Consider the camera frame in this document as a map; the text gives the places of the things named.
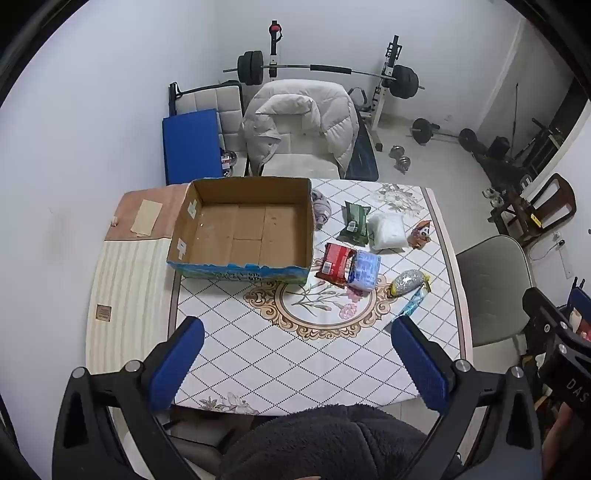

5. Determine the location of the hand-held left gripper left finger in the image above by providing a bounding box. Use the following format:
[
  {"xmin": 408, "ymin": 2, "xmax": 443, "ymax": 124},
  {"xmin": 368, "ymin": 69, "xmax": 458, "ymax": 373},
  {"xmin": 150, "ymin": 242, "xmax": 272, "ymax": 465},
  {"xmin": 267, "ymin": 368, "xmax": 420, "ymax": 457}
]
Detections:
[{"xmin": 53, "ymin": 316, "xmax": 206, "ymax": 480}]

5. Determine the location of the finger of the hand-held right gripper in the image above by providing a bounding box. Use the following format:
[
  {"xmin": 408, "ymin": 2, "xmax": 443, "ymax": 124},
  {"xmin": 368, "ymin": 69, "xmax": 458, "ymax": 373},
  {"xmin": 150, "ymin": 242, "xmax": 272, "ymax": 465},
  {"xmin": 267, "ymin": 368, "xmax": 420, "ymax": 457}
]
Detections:
[
  {"xmin": 522, "ymin": 287, "xmax": 572, "ymax": 365},
  {"xmin": 568, "ymin": 276, "xmax": 591, "ymax": 342}
]

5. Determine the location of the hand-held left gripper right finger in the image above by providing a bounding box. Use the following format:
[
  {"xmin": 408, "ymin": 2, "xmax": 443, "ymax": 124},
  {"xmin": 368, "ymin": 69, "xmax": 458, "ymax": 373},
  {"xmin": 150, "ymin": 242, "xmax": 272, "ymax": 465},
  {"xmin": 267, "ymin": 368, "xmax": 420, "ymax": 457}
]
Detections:
[{"xmin": 390, "ymin": 315, "xmax": 543, "ymax": 480}]

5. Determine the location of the long light blue packet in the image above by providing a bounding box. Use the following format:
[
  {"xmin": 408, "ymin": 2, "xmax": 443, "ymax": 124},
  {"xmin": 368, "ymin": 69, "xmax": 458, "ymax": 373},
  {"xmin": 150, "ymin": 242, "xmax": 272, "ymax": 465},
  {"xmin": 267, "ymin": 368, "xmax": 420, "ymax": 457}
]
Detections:
[{"xmin": 383, "ymin": 284, "xmax": 432, "ymax": 330}]

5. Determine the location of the silver glitter bag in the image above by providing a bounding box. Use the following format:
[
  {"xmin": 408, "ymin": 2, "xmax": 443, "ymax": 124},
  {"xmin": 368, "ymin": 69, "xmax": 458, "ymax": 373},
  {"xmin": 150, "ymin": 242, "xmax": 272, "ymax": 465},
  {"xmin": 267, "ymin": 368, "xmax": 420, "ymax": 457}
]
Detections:
[{"xmin": 389, "ymin": 270, "xmax": 431, "ymax": 298}]

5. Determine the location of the blue tissue packet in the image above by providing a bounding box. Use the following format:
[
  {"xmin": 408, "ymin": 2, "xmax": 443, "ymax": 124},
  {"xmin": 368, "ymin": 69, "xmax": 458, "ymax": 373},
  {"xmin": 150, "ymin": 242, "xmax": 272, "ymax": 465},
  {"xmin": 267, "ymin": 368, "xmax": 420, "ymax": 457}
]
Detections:
[{"xmin": 346, "ymin": 250, "xmax": 382, "ymax": 292}]

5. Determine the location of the orange snack packet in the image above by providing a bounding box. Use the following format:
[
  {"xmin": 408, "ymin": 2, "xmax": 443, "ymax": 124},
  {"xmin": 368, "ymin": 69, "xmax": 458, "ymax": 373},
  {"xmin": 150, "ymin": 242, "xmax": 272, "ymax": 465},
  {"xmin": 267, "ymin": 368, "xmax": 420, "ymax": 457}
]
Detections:
[{"xmin": 409, "ymin": 220, "xmax": 433, "ymax": 250}]

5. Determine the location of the red snack packet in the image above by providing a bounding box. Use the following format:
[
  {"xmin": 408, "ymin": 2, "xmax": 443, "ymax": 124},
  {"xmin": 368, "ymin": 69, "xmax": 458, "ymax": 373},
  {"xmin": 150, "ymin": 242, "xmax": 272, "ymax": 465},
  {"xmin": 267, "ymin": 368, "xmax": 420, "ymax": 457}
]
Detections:
[{"xmin": 315, "ymin": 242, "xmax": 357, "ymax": 289}]

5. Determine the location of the white powder bag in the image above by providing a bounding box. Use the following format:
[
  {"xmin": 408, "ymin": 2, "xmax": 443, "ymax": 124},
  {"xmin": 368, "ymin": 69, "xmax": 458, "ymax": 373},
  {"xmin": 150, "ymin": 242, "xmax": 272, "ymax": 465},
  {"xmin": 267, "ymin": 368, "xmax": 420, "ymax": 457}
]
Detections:
[{"xmin": 369, "ymin": 211, "xmax": 408, "ymax": 252}]

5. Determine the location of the cardboard box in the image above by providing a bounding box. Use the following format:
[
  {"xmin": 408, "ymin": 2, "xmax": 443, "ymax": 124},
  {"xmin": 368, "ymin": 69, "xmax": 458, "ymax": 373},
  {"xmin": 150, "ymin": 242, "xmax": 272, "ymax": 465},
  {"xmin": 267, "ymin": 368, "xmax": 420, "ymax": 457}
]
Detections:
[{"xmin": 167, "ymin": 176, "xmax": 315, "ymax": 283}]

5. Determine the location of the green soft packet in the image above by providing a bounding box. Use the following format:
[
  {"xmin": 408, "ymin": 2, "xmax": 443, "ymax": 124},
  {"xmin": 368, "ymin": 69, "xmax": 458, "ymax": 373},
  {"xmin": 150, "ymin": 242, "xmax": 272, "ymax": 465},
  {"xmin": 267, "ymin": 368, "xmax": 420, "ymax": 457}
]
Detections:
[{"xmin": 336, "ymin": 200, "xmax": 372, "ymax": 245}]

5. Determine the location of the grey cloth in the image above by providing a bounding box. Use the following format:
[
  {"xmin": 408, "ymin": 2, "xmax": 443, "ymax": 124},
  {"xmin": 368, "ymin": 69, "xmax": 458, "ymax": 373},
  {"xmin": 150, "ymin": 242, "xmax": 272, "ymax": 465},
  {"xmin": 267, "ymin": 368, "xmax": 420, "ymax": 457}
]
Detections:
[{"xmin": 311, "ymin": 191, "xmax": 331, "ymax": 229}]

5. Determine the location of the person's right hand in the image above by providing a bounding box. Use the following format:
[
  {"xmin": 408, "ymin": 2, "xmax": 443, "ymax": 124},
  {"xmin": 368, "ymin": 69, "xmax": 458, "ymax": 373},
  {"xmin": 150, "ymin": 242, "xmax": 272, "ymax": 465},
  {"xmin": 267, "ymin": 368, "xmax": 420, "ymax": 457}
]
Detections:
[{"xmin": 542, "ymin": 401, "xmax": 578, "ymax": 480}]

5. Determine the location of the grey plastic chair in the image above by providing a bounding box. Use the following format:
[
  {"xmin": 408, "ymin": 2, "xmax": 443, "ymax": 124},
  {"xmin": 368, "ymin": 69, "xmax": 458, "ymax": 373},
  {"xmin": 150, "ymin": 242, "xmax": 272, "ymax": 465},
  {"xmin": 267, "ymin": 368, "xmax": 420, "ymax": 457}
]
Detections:
[{"xmin": 455, "ymin": 234, "xmax": 536, "ymax": 356}]

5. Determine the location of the cream and pink table mat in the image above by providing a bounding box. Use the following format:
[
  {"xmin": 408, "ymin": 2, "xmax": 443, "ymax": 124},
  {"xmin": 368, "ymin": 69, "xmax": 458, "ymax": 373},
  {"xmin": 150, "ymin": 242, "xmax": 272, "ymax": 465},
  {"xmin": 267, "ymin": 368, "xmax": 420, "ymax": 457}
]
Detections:
[{"xmin": 85, "ymin": 182, "xmax": 192, "ymax": 377}]

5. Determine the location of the diamond patterned floral tablecloth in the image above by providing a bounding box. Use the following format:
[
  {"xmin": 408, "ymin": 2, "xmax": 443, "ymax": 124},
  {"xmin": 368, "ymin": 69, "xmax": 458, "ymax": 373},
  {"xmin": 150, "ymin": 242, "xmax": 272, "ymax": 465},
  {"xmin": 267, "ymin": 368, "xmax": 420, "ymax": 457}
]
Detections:
[{"xmin": 168, "ymin": 178, "xmax": 474, "ymax": 414}]

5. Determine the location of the dark wooden chair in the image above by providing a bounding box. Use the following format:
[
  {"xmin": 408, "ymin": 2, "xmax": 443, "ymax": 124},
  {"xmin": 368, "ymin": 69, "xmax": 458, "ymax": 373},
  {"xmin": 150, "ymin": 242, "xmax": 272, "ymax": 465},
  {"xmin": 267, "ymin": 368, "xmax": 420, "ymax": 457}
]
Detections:
[{"xmin": 489, "ymin": 173, "xmax": 578, "ymax": 250}]

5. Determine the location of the person's dark fleece clothing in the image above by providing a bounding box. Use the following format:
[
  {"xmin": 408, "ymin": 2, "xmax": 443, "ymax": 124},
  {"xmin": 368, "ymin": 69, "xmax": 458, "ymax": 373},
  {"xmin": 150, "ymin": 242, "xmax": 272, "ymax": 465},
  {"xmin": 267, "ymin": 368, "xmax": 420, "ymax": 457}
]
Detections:
[{"xmin": 219, "ymin": 404, "xmax": 462, "ymax": 480}]

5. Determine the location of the beige paper sheet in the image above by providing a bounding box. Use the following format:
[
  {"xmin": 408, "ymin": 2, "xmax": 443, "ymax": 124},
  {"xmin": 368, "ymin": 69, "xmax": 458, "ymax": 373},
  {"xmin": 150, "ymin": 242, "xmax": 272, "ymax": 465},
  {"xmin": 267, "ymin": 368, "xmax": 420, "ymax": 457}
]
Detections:
[{"xmin": 130, "ymin": 199, "xmax": 162, "ymax": 236}]

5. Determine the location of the black gym equipment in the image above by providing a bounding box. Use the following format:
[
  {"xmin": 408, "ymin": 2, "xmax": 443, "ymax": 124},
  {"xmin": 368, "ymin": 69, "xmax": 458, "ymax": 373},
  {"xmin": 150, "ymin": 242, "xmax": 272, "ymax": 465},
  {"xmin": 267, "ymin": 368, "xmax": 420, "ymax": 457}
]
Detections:
[{"xmin": 475, "ymin": 134, "xmax": 532, "ymax": 185}]

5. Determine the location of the dark storage shelf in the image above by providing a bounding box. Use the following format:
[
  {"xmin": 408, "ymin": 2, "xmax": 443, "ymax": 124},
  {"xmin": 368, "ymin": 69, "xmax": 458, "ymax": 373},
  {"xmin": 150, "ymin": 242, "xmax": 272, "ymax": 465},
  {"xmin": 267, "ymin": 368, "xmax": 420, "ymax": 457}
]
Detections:
[{"xmin": 512, "ymin": 83, "xmax": 591, "ymax": 171}]

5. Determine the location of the dark weight bench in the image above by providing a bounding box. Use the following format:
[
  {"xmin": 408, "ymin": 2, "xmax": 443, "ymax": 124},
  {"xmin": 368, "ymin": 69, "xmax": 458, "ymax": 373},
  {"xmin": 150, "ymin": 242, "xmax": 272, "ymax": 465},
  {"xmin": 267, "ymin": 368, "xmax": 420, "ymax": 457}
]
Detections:
[{"xmin": 345, "ymin": 87, "xmax": 380, "ymax": 181}]

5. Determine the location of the blue folded exercise mat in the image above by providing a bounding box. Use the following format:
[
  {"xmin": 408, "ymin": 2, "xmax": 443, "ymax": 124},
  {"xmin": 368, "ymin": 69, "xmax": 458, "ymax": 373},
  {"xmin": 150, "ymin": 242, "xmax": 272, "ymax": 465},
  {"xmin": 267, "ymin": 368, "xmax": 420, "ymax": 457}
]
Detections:
[{"xmin": 161, "ymin": 108, "xmax": 225, "ymax": 185}]

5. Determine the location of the short barbell with black plates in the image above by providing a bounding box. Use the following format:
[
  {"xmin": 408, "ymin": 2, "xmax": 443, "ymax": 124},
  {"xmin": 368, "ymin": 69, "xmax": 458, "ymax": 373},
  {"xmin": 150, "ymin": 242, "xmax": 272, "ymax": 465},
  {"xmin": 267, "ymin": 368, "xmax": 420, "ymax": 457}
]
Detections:
[{"xmin": 406, "ymin": 117, "xmax": 478, "ymax": 153}]

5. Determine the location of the white upholstered chair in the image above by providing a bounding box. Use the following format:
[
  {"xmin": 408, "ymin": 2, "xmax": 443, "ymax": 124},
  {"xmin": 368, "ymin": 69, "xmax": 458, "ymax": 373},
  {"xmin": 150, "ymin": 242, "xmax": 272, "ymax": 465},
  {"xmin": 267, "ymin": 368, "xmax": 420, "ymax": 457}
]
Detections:
[{"xmin": 245, "ymin": 134, "xmax": 345, "ymax": 180}]

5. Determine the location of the white quilted padded chair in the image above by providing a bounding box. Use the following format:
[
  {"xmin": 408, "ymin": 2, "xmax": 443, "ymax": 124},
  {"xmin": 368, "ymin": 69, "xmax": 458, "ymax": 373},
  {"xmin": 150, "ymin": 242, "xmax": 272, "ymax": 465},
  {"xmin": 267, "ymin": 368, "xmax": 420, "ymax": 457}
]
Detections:
[{"xmin": 175, "ymin": 83, "xmax": 245, "ymax": 178}]

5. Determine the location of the white bench press rack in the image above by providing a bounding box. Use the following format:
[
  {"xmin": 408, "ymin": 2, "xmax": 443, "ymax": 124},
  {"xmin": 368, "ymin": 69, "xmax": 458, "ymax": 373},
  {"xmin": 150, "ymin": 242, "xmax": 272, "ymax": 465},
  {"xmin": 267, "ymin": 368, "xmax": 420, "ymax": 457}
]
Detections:
[{"xmin": 263, "ymin": 21, "xmax": 402, "ymax": 153}]

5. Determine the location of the white puffer jacket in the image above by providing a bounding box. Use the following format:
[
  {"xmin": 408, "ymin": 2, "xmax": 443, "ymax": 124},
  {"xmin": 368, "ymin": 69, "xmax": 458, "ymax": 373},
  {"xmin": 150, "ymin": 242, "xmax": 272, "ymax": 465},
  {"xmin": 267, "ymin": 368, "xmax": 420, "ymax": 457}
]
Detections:
[{"xmin": 242, "ymin": 79, "xmax": 361, "ymax": 178}]

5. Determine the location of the black floor cable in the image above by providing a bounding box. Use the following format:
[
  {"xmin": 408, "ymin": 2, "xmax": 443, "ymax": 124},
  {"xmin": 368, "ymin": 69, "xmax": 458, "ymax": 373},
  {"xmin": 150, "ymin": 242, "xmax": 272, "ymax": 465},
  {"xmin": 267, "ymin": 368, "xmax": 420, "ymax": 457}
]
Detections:
[{"xmin": 531, "ymin": 231, "xmax": 568, "ymax": 260}]

